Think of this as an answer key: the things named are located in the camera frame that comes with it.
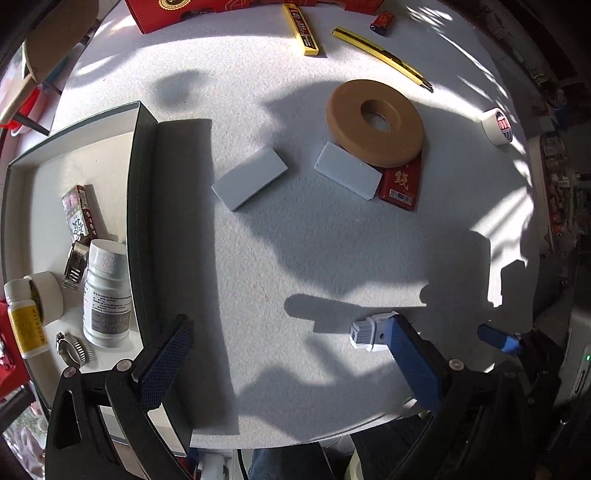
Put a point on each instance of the white storage tray box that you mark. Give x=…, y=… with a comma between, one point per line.
x=93, y=178

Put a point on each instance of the white bottle grey label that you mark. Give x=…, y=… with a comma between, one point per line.
x=107, y=301

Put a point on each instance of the beige chair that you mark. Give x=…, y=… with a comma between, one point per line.
x=45, y=47

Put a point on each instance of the white tape red printed core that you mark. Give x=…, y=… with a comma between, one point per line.
x=497, y=127

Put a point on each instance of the yellow utility knife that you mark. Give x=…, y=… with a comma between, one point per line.
x=383, y=55

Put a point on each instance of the cream masking tape roll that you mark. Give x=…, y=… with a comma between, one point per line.
x=47, y=294

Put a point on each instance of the yellow blade refill case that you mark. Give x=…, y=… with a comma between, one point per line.
x=296, y=20

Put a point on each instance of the white bottle yellow label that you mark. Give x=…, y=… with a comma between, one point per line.
x=25, y=319

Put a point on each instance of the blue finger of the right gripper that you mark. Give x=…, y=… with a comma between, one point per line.
x=501, y=340

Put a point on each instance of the brown paper tape roll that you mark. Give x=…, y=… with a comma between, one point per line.
x=375, y=122

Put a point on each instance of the metal hose clamp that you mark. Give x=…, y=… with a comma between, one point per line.
x=76, y=263
x=73, y=351

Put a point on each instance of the white power adapter plug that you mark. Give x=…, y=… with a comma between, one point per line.
x=373, y=333

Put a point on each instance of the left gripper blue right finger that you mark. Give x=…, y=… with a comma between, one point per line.
x=419, y=360

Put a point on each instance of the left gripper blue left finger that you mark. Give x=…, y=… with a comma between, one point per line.
x=162, y=359

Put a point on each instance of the red patterned small box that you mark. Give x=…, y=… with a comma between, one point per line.
x=78, y=215

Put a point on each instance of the dark red card pack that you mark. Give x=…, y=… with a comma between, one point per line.
x=400, y=186

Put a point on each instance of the red lighter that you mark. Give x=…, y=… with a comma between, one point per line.
x=382, y=23

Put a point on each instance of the white rectangular block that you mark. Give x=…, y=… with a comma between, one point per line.
x=348, y=171
x=248, y=178

